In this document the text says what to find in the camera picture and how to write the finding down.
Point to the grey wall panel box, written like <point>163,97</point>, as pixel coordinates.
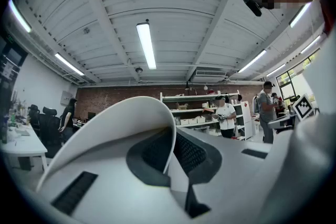
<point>66,97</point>

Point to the white refrigerator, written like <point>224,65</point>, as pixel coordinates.
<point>246,123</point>

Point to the white cloth with triangle pattern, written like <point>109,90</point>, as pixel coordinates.
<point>118,118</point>

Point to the ceiling air conditioner unit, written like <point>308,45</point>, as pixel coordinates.
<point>207,76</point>

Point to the large black-framed window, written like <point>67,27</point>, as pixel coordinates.
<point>287,86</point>

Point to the grey white backpack pod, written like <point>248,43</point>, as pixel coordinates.
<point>256,105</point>

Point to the wide white shelving unit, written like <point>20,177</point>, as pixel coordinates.
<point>189,98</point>

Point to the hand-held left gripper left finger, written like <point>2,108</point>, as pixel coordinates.
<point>105,178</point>

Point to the black head-mounted camera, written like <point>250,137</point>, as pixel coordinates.
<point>252,4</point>

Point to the ceiling strip light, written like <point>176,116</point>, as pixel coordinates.
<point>69,64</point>
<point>19,15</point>
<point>299,15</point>
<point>252,61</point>
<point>146,46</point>
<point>310,44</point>
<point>275,70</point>

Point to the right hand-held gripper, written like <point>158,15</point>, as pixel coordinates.
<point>303,108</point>

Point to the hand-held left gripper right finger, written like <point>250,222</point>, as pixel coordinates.
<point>231,165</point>

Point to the white desk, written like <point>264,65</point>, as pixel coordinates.
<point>23,144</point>

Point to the ceiling dome camera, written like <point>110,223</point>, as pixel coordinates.
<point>139,69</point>

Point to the wooden toy animal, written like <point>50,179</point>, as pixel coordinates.
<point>182,106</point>

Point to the group of shelf storage bins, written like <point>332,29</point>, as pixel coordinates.
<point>193,120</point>

